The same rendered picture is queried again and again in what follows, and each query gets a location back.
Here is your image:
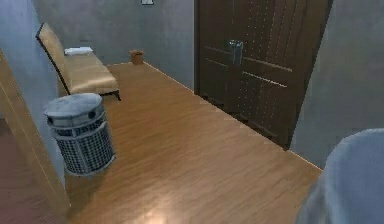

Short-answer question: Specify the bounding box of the grey mesh laundry basket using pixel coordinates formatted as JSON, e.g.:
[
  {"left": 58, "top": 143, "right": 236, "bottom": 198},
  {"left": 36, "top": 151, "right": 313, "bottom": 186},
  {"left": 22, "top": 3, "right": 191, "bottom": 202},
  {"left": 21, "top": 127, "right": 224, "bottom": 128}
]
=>
[{"left": 42, "top": 92, "right": 117, "bottom": 177}]

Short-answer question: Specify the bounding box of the white pillow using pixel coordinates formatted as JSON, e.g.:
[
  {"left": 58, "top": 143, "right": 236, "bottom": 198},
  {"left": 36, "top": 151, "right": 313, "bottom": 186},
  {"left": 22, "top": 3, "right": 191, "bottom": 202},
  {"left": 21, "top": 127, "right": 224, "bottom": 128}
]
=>
[{"left": 63, "top": 46, "right": 95, "bottom": 57}]

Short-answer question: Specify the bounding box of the grey metal door handle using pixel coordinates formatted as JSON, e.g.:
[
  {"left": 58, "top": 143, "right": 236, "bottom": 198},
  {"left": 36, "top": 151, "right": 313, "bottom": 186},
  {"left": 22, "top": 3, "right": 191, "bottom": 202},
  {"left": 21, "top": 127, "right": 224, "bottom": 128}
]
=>
[{"left": 227, "top": 39, "right": 245, "bottom": 66}]

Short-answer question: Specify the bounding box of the small brown basket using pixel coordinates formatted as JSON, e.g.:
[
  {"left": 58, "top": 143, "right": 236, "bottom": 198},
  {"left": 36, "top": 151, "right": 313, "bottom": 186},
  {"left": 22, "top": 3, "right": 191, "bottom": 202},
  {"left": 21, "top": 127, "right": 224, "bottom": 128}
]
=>
[{"left": 129, "top": 49, "right": 145, "bottom": 66}]

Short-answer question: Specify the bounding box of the pale grey rounded object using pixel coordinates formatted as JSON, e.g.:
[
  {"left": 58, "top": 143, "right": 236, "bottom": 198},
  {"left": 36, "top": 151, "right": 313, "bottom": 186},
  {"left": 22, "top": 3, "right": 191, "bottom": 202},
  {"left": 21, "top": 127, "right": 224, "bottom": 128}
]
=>
[{"left": 294, "top": 128, "right": 384, "bottom": 224}]

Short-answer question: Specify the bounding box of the dark brown room door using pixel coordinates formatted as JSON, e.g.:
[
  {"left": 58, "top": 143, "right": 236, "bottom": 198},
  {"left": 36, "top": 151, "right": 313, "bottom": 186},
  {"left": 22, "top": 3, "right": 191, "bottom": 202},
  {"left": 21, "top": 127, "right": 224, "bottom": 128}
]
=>
[{"left": 193, "top": 0, "right": 334, "bottom": 151}]

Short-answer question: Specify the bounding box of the tan upholstered bed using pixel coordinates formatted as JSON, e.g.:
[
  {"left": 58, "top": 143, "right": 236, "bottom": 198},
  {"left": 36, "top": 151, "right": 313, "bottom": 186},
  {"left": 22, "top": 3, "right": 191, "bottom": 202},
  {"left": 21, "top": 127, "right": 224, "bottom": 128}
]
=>
[{"left": 35, "top": 22, "right": 122, "bottom": 102}]

